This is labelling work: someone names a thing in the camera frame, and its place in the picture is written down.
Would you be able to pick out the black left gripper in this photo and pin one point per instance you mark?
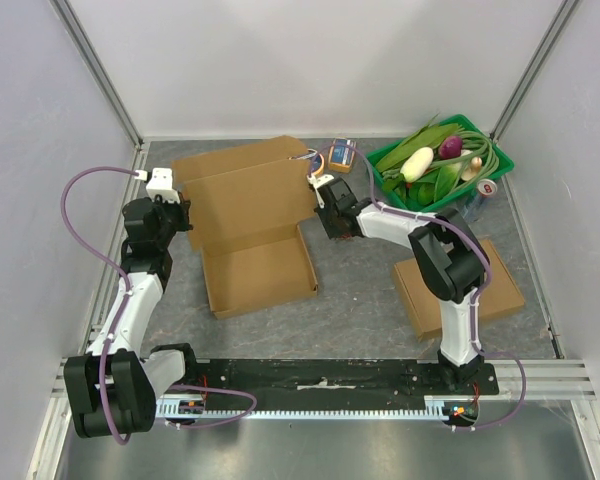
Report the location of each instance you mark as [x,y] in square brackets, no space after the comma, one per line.
[181,208]

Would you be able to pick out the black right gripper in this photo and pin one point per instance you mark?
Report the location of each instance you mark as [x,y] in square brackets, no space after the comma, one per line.
[331,195]

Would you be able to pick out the cardboard sheet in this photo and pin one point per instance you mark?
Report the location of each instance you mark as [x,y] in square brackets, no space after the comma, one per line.
[247,204]

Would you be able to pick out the brown cardboard box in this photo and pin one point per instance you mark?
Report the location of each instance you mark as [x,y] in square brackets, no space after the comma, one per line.
[502,298]

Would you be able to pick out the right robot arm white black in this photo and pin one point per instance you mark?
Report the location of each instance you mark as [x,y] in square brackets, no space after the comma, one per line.
[452,264]

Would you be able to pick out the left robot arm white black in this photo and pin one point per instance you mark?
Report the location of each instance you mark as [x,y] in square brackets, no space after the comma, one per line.
[111,390]

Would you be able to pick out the yellow tape roll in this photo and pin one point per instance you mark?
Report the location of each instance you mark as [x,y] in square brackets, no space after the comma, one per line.
[315,159]

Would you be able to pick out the yellow sponge block blue label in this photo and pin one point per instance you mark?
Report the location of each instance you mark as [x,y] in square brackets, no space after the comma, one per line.
[341,155]

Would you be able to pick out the green leafy vegetable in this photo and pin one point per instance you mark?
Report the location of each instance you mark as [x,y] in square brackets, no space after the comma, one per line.
[430,135]

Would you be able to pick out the purple onion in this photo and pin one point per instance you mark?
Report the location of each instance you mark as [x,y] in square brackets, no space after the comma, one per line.
[451,148]

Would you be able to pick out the brown mushroom toy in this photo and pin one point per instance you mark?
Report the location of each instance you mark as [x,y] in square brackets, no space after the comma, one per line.
[473,169]

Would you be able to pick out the green long beans bundle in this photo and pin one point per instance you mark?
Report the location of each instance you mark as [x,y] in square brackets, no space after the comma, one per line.
[474,144]

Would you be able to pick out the green plastic tray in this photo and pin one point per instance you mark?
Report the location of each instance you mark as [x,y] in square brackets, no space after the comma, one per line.
[443,185]

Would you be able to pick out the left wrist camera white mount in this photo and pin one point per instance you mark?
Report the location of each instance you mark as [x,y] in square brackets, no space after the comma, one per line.
[159,185]

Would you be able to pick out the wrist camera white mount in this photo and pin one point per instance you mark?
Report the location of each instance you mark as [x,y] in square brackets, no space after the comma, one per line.
[316,182]
[159,185]

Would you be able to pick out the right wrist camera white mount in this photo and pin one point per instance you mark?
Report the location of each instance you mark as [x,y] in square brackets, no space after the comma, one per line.
[316,182]

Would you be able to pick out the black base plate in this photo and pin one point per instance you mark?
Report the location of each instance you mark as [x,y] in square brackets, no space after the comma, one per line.
[381,377]

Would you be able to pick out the grey slotted cable duct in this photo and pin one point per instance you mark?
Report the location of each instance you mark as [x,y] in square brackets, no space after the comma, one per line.
[306,405]

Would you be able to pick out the aluminium frame post left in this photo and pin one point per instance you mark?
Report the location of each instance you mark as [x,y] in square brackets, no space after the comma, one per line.
[83,44]

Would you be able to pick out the aluminium frame post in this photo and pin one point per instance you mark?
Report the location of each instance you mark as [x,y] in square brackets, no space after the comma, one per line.
[546,45]
[83,44]

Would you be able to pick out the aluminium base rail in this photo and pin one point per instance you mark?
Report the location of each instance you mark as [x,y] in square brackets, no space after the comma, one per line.
[561,379]

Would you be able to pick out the aluminium frame post right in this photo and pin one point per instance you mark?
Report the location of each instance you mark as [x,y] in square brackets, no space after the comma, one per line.
[546,45]

